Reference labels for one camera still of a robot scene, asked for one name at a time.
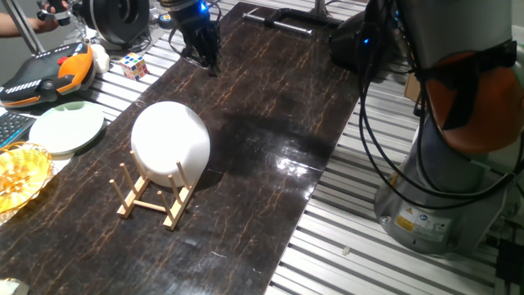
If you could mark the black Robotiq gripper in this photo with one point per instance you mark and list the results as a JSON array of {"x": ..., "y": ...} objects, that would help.
[{"x": 196, "y": 26}]

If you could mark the white round dish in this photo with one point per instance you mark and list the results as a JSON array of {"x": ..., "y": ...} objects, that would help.
[{"x": 170, "y": 139}]

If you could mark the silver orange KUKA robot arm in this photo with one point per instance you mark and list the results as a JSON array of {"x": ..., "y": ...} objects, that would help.
[{"x": 450, "y": 28}]

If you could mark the person's left forearm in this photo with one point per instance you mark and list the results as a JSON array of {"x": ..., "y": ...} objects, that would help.
[{"x": 16, "y": 28}]

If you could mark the wooden dish rack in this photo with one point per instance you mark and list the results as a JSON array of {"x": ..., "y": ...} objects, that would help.
[{"x": 176, "y": 209}]

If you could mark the person's left hand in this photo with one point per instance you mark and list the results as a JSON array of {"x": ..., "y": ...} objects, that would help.
[{"x": 47, "y": 24}]

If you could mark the small round blue yellow disc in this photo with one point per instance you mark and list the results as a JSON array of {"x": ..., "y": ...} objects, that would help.
[{"x": 165, "y": 18}]

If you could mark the Rubik's cube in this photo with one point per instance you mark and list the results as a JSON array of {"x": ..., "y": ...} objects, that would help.
[{"x": 134, "y": 66}]

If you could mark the silver metal rod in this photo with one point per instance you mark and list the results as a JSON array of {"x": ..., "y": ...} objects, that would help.
[{"x": 278, "y": 24}]

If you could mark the dark marble pattern mat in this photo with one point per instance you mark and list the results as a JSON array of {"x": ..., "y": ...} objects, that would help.
[{"x": 266, "y": 123}]

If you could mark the black filament spool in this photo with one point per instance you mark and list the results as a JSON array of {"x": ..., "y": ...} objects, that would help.
[{"x": 118, "y": 18}]

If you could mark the white rounded plastic object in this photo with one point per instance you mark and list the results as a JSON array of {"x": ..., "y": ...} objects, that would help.
[{"x": 100, "y": 59}]

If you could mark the pale green plate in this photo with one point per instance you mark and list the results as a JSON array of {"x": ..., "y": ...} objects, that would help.
[{"x": 65, "y": 129}]

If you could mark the black orange teach pendant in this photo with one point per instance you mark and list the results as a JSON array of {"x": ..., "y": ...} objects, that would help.
[{"x": 45, "y": 78}]

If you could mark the black computer keyboard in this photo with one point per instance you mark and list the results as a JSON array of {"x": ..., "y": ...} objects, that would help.
[{"x": 12, "y": 127}]

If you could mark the open brown cardboard box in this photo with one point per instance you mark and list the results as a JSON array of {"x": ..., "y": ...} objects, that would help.
[{"x": 411, "y": 88}]

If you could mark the yellow wicker basket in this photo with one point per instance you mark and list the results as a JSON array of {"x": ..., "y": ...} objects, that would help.
[{"x": 20, "y": 176}]

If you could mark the small white scrap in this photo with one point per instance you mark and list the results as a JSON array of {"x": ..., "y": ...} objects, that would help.
[{"x": 346, "y": 250}]

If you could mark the aluminium profile post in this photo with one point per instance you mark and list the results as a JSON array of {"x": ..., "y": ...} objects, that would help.
[
  {"x": 320, "y": 6},
  {"x": 22, "y": 26}
]

